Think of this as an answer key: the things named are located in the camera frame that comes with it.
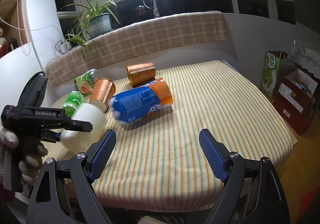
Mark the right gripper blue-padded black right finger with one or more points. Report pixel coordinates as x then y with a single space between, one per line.
252 191

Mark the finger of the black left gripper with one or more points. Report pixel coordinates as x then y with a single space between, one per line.
81 126

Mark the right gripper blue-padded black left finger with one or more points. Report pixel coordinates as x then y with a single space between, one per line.
49 201

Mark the white plastic cup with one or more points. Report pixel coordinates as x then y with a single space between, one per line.
76 141

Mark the blue and orange paper cup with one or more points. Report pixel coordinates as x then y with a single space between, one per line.
133 104

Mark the copper orange cup with label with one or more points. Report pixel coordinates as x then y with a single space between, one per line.
140 73

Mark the white gloved hand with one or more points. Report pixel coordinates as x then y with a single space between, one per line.
19 168

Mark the red and white vase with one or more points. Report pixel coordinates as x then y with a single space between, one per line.
3 44

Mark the striped yellow table cloth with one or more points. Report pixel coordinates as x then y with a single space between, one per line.
158 164

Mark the wooden shelf unit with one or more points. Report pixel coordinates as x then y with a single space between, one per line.
14 23

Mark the dark red cardboard box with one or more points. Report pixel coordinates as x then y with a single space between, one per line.
297 99

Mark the spider plant in green pot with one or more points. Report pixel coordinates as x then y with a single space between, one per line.
94 19

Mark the green and white paper bag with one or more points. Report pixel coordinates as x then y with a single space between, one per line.
277 64

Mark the black tripod stand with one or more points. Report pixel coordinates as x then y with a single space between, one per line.
154 9

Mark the white lace cloth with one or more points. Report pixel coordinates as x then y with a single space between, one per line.
308 58

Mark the beige plaid sill cloth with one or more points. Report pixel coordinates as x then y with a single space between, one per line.
136 40

